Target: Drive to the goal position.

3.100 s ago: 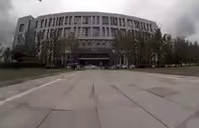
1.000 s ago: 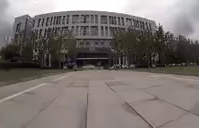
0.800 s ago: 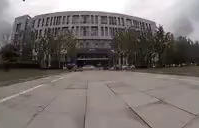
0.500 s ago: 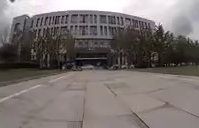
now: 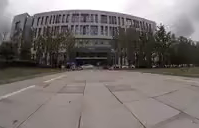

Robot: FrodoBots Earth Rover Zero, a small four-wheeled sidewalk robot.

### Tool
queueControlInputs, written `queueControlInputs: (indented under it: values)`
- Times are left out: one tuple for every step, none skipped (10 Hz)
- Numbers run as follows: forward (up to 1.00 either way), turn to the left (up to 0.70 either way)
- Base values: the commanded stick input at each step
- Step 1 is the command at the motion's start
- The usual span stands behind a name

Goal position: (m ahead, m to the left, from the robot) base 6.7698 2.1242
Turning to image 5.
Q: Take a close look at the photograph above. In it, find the large curved grey building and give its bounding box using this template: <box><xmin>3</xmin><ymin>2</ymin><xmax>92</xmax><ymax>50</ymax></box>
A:
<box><xmin>9</xmin><ymin>9</ymin><xmax>158</xmax><ymax>67</ymax></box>

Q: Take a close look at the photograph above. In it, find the row of trees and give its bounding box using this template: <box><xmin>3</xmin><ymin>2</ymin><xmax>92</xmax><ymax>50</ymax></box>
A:
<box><xmin>112</xmin><ymin>23</ymin><xmax>199</xmax><ymax>68</ymax></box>
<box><xmin>0</xmin><ymin>28</ymin><xmax>77</xmax><ymax>69</ymax></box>

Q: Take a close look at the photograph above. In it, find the dark hedge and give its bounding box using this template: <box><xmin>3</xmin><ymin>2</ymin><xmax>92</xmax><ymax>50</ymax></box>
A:
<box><xmin>0</xmin><ymin>59</ymin><xmax>43</xmax><ymax>70</ymax></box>

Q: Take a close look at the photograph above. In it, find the row of parked cars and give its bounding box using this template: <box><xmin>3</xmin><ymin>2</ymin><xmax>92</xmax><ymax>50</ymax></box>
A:
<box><xmin>64</xmin><ymin>61</ymin><xmax>137</xmax><ymax>72</ymax></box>

